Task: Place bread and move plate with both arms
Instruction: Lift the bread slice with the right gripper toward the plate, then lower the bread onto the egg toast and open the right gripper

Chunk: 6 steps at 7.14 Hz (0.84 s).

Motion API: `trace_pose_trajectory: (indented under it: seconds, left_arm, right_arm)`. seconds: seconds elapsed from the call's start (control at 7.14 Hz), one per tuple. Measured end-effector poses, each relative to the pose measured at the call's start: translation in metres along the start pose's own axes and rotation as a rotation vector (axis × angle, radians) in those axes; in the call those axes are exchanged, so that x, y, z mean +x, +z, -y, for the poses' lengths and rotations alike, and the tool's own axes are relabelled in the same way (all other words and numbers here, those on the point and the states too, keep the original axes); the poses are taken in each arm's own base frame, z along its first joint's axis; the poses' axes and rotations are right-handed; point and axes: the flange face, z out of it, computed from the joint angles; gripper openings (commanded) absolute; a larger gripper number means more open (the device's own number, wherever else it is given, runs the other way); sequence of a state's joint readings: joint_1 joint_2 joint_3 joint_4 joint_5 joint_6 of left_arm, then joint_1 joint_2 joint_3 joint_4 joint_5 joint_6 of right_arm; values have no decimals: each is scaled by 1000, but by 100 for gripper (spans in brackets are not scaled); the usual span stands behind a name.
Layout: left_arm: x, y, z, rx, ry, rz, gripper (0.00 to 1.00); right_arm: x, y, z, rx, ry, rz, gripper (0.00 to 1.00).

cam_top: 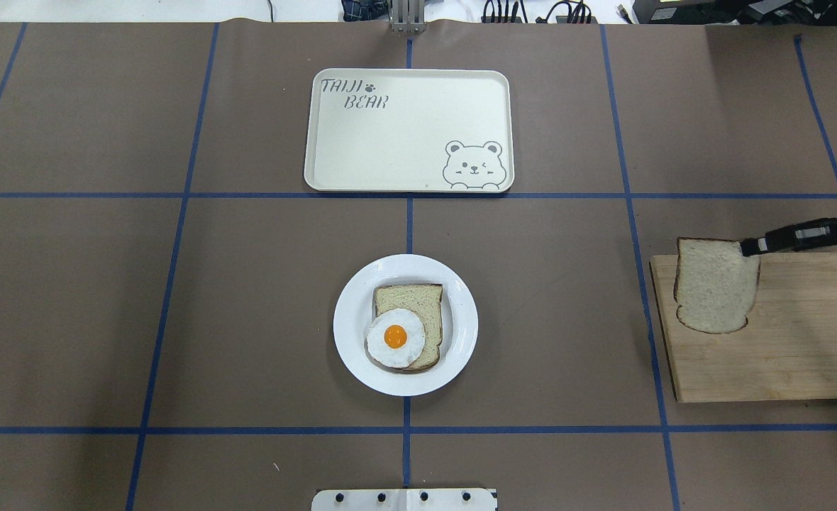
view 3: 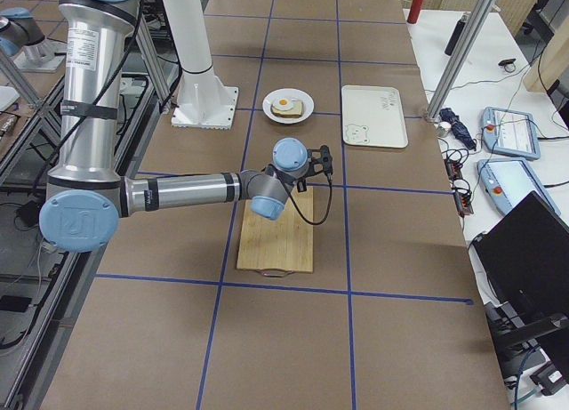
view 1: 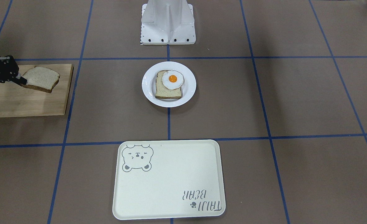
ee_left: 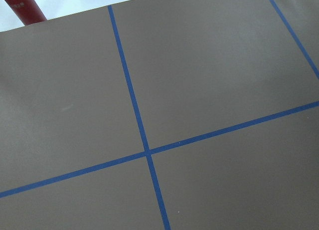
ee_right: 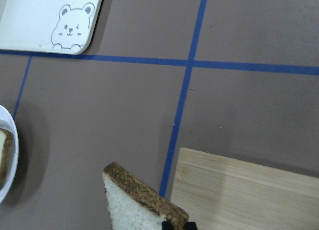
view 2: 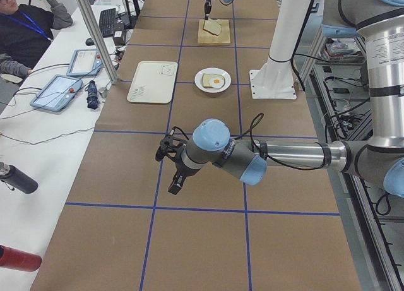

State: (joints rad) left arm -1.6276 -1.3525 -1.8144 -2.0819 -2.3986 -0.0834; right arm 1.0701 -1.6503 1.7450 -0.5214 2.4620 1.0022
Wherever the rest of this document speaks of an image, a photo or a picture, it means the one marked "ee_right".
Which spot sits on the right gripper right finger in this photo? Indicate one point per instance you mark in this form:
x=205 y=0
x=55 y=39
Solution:
x=191 y=226

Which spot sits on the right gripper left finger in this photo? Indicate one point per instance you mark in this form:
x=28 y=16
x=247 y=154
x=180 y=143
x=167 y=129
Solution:
x=167 y=225

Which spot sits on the bread slice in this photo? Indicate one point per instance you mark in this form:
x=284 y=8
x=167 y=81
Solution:
x=133 y=205
x=6 y=147

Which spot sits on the bread slice on plate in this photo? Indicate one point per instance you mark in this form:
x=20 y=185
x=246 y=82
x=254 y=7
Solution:
x=6 y=147

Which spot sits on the white round plate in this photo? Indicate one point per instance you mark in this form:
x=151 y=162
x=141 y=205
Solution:
x=7 y=122

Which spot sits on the wooden cutting board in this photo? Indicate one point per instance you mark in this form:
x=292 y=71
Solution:
x=221 y=193

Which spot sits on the cream bear serving tray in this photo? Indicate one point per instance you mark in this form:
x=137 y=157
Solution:
x=48 y=26

